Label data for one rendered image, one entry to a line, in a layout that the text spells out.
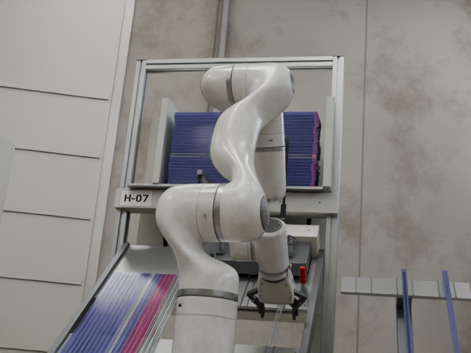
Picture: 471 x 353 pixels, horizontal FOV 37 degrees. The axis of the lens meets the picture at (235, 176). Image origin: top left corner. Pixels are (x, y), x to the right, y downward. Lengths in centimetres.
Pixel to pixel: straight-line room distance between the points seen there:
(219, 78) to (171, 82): 370
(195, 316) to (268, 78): 58
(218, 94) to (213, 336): 61
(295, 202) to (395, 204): 309
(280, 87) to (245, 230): 39
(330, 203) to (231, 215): 101
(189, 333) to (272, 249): 55
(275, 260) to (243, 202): 52
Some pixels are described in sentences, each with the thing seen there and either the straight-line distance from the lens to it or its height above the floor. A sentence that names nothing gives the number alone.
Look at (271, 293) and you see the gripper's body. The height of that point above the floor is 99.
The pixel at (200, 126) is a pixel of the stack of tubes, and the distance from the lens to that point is 248.
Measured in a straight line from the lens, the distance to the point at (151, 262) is 238.
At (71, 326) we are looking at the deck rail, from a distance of 212.
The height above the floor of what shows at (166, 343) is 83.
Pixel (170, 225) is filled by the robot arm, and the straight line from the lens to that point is 141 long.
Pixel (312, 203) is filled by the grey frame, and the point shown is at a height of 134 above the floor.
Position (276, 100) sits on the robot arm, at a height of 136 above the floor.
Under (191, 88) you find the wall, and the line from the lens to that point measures 537.
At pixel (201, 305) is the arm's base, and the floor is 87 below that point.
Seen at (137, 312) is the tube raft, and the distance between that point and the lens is 213.
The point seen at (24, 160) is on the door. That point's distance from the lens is 515.
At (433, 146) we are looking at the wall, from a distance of 567.
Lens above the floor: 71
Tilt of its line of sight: 17 degrees up
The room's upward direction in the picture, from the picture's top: 5 degrees clockwise
